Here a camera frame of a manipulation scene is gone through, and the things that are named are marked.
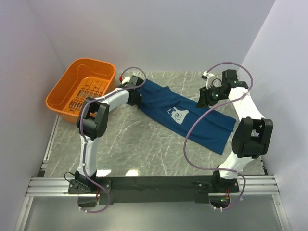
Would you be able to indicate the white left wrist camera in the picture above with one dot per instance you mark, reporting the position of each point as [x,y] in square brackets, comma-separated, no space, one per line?
[124,80]

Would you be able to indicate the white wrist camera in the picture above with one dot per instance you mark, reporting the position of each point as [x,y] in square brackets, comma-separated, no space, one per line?
[209,78]
[124,80]

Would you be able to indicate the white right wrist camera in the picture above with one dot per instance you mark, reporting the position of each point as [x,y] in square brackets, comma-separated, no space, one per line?
[209,78]

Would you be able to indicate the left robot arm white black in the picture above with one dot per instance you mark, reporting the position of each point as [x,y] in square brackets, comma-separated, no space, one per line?
[92,124]

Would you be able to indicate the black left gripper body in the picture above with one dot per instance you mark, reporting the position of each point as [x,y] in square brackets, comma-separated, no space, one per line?
[138,99]

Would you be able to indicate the orange plastic laundry basket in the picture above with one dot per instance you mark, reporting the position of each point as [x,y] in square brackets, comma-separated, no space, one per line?
[85,77]

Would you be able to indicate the blue Mickey Mouse t-shirt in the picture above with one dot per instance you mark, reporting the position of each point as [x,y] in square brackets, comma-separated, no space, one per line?
[178,114]

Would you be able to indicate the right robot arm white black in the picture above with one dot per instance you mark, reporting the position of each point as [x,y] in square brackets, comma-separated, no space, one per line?
[252,136]

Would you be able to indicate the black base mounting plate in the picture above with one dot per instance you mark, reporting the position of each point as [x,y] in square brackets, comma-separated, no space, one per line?
[150,189]

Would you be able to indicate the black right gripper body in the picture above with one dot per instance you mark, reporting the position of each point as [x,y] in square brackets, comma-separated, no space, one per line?
[213,96]

